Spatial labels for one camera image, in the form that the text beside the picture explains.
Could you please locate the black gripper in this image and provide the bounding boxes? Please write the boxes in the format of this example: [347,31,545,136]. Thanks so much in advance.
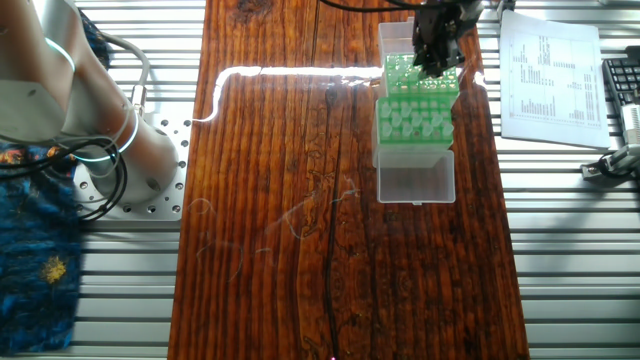
[412,0,464,79]

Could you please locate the clear box with green rack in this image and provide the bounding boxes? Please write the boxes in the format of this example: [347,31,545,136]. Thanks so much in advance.
[372,96,457,205]
[377,17,461,99]

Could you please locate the printed white paper sheet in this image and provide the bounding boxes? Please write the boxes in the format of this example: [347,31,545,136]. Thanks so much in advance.
[498,9,612,150]

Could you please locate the black keyboard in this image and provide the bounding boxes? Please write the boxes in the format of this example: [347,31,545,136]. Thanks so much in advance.
[601,57,640,109]

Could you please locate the brown wooden board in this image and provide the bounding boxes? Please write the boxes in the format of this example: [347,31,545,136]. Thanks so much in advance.
[167,0,531,360]

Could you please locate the blue starry painted cloth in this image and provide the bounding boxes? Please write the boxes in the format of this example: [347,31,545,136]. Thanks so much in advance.
[0,9,112,357]

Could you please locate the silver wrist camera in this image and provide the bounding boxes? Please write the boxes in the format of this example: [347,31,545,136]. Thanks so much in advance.
[458,0,485,25]

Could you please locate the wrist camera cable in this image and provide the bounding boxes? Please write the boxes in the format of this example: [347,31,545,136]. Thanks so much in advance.
[318,0,426,14]

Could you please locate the silver camera on stand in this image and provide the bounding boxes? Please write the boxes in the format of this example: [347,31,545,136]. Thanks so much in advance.
[618,102,640,146]

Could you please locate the aluminium camera bracket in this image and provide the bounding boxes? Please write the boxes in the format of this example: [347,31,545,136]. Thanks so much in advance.
[579,144,640,181]

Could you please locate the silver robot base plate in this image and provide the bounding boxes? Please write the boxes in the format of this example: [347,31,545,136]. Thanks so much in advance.
[73,112,190,222]

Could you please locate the grey robot cable with connector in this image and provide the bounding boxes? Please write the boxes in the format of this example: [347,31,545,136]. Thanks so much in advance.
[99,32,152,115]

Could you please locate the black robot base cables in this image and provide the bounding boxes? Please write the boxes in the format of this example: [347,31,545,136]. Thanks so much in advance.
[0,138,129,222]

